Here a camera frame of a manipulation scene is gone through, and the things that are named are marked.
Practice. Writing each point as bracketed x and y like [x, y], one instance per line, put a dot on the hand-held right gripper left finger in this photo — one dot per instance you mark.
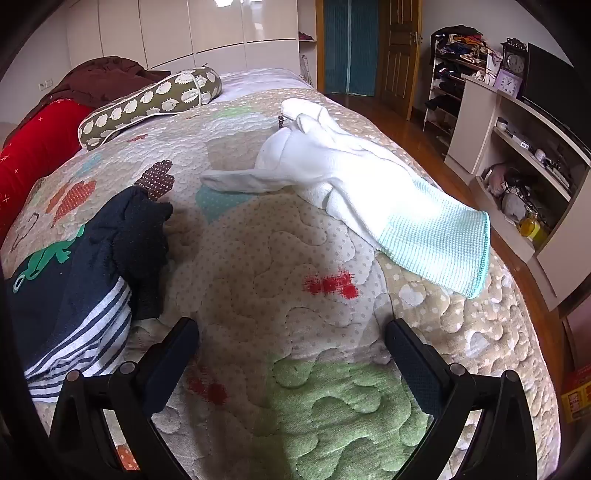
[170, 362]

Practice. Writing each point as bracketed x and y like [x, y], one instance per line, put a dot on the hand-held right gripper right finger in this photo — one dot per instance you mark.
[415, 364]

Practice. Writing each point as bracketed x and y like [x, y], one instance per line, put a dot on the navy garment with striped lining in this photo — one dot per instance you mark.
[78, 286]

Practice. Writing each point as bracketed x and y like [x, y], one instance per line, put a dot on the white pants with mint cuff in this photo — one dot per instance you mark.
[332, 157]

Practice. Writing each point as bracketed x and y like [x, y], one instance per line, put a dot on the quilted patchwork bedspread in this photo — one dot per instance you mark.
[277, 258]

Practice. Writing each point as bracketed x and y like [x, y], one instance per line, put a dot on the yellow cardboard box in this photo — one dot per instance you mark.
[577, 397]

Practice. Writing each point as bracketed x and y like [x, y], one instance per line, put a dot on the yellow bottle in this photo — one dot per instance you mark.
[533, 228]

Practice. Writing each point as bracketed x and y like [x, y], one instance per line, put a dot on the white round device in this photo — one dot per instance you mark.
[513, 206]

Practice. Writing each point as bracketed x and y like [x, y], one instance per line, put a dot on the white media cabinet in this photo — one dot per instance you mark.
[471, 124]

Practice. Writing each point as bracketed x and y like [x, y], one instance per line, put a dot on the red blanket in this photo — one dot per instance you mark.
[37, 143]

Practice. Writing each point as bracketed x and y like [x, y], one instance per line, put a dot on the olive patterned bolster pillow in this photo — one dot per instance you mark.
[152, 99]

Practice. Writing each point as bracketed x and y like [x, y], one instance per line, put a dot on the shoe rack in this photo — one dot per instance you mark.
[445, 92]

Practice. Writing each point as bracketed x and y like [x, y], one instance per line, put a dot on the brown garment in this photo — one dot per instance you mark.
[101, 76]

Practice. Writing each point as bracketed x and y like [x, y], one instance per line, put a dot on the purple square clock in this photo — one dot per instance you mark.
[508, 84]

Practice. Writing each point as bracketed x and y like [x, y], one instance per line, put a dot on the black television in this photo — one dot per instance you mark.
[549, 87]

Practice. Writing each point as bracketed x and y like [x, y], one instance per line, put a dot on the wooden door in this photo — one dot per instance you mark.
[397, 55]

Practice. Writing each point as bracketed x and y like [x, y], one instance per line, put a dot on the brown mantel clock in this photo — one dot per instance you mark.
[514, 60]

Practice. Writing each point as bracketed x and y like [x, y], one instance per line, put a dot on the teal fabric closet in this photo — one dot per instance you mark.
[351, 46]

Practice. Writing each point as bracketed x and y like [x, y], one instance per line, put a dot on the pile of clothes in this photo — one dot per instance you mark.
[461, 41]

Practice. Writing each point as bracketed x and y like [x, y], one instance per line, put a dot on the glossy white wardrobe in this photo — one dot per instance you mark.
[207, 32]

